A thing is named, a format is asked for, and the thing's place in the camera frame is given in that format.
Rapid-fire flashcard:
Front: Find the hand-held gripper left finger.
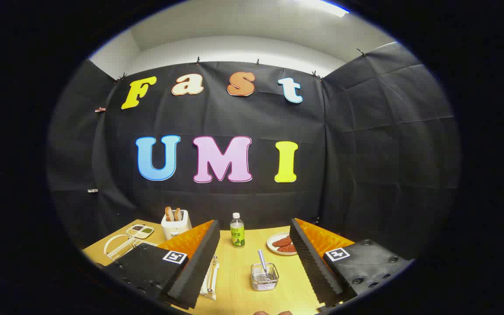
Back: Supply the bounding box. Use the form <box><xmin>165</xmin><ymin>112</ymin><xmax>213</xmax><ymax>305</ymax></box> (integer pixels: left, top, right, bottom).
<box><xmin>102</xmin><ymin>220</ymin><xmax>221</xmax><ymax>309</ymax></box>

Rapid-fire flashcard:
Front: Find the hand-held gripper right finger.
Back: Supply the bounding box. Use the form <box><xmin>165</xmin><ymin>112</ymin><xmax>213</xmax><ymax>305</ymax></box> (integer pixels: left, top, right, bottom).
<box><xmin>289</xmin><ymin>218</ymin><xmax>412</xmax><ymax>307</ymax></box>

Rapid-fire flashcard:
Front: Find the checkered handle metal spoon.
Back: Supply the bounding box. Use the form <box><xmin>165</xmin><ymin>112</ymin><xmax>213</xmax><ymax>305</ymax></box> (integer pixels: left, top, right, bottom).
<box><xmin>257</xmin><ymin>249</ymin><xmax>272</xmax><ymax>280</ymax></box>

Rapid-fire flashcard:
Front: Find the metal wire basket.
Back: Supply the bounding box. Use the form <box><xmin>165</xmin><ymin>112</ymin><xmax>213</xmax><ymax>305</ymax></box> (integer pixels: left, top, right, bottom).
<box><xmin>251</xmin><ymin>262</ymin><xmax>280</xmax><ymax>292</ymax></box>

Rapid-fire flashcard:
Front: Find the white wire dish rack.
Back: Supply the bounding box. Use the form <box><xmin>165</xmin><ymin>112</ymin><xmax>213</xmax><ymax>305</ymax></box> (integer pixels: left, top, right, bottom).
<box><xmin>103</xmin><ymin>234</ymin><xmax>220</xmax><ymax>301</ymax></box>

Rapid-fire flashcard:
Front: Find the white plate with meat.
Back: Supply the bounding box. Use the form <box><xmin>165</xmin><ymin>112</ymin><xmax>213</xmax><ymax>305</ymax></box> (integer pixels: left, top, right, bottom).
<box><xmin>266</xmin><ymin>232</ymin><xmax>298</xmax><ymax>256</ymax></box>

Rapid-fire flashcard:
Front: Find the white toaster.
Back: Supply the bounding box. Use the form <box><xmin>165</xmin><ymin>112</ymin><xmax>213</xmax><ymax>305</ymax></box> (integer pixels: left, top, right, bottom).
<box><xmin>161</xmin><ymin>210</ymin><xmax>193</xmax><ymax>240</ymax></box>

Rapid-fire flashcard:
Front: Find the green label drink bottle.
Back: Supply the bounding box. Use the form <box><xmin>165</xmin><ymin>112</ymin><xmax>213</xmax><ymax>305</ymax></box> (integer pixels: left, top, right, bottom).
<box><xmin>230</xmin><ymin>213</ymin><xmax>245</xmax><ymax>249</ymax></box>

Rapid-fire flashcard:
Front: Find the small divided condiment tray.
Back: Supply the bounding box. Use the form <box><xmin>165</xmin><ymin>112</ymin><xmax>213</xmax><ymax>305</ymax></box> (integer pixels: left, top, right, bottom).
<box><xmin>126</xmin><ymin>224</ymin><xmax>154</xmax><ymax>239</ymax></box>

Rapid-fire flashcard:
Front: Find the black backdrop cloth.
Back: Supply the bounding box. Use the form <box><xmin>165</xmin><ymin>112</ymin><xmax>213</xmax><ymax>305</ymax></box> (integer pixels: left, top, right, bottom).
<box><xmin>46</xmin><ymin>42</ymin><xmax>460</xmax><ymax>263</ymax></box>

